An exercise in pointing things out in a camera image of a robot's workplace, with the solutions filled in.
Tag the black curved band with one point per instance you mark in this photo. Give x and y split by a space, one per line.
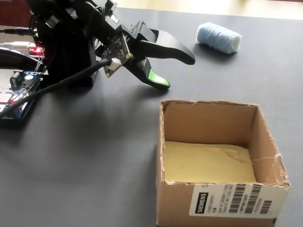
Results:
21 59

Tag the blue terminal control board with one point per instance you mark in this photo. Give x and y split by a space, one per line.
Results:
21 94

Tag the blue yarn foam block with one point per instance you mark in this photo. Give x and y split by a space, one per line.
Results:
216 36

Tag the dark gray table mat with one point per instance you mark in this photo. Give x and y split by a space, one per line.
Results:
94 165

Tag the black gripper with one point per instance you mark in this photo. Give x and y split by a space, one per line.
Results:
138 33

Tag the brown wooden cabinet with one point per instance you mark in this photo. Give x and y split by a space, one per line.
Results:
11 11

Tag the yellow foam pad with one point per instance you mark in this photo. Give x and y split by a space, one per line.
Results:
206 163

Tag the gripper camera circuit board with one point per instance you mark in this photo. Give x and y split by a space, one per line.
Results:
117 53

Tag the white Siemens barcode label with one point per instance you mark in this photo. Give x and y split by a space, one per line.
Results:
236 198

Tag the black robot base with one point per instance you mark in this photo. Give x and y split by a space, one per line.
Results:
68 63

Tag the servo driver board red LED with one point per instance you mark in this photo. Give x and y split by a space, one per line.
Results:
36 50

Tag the open cardboard box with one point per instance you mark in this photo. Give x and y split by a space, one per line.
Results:
175 203

